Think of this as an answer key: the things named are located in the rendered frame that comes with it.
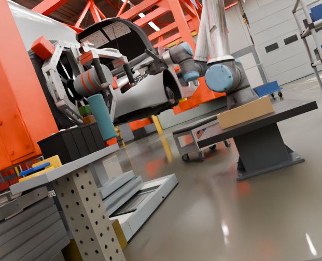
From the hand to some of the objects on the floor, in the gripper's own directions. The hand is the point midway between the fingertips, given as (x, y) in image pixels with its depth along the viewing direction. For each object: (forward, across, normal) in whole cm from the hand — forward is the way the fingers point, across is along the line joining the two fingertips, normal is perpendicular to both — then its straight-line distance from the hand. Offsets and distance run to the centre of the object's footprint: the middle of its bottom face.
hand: (136, 70), depth 171 cm
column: (+7, -82, -81) cm, 116 cm away
